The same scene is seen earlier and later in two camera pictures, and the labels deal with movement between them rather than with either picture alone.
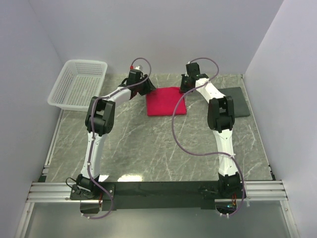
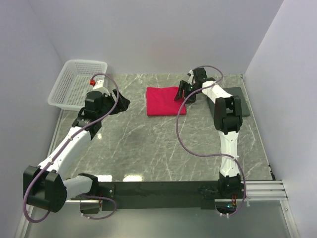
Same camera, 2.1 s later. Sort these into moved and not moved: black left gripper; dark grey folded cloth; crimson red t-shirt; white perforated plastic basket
Moved: black left gripper
Not moved: crimson red t-shirt; dark grey folded cloth; white perforated plastic basket
